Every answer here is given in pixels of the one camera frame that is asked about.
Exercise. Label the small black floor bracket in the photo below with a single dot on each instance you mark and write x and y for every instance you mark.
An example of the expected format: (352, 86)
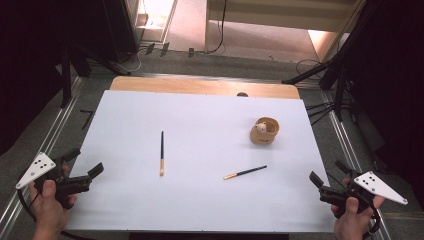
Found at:
(150, 48)
(191, 52)
(165, 49)

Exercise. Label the person's right hand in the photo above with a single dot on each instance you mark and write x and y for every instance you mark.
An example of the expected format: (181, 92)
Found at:
(350, 226)

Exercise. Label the black chopstick with wooden end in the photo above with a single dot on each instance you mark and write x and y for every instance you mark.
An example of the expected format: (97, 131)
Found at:
(245, 172)
(162, 153)

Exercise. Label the metal floor rail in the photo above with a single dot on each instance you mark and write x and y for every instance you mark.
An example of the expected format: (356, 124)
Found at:
(346, 146)
(53, 130)

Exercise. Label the black tripod stand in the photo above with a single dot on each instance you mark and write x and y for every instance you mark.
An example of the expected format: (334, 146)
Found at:
(340, 86)
(65, 76)

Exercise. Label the white board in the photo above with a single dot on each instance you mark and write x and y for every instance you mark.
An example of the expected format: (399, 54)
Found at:
(200, 200)

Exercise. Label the wooden table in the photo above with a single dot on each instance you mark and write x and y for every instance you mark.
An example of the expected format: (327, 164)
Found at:
(200, 86)

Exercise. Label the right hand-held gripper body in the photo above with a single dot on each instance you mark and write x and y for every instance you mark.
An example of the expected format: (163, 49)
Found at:
(376, 185)

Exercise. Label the white shelf unit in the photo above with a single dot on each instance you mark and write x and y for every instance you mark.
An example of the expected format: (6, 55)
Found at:
(283, 15)

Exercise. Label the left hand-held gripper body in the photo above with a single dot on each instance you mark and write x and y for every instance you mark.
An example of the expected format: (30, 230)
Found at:
(36, 168)

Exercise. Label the dark curtain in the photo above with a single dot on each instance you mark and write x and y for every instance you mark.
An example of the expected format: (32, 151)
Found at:
(30, 50)
(396, 83)

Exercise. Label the wooden holder with bear figure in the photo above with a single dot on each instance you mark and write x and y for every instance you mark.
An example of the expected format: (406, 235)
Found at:
(263, 136)

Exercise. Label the person's left hand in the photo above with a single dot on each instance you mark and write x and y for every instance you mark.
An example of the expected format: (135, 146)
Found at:
(48, 213)

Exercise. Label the thin black stand legs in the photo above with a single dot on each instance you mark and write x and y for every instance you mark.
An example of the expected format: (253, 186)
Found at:
(320, 111)

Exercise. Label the white cabinet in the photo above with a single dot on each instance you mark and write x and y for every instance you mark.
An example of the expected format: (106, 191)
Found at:
(156, 20)

